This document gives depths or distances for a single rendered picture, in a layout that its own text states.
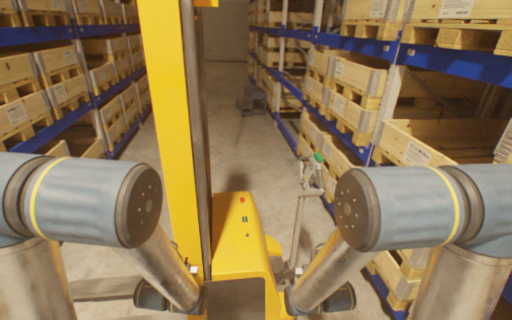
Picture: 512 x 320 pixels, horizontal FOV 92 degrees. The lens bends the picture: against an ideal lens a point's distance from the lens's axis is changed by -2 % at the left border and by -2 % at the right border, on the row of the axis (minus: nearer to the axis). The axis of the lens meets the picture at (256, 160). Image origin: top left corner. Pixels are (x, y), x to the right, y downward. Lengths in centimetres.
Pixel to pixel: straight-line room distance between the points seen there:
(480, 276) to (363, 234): 28
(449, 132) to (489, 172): 212
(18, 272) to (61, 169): 24
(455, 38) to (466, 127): 116
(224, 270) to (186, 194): 56
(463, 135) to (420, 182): 235
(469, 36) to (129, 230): 179
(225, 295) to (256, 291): 19
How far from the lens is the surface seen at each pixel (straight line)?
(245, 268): 162
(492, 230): 59
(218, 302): 181
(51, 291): 72
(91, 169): 48
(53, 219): 50
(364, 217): 44
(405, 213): 46
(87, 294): 281
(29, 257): 66
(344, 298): 117
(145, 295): 117
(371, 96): 243
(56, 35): 373
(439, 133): 265
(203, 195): 129
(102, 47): 512
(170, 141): 115
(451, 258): 66
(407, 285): 222
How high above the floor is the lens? 215
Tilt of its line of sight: 28 degrees down
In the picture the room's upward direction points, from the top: 2 degrees clockwise
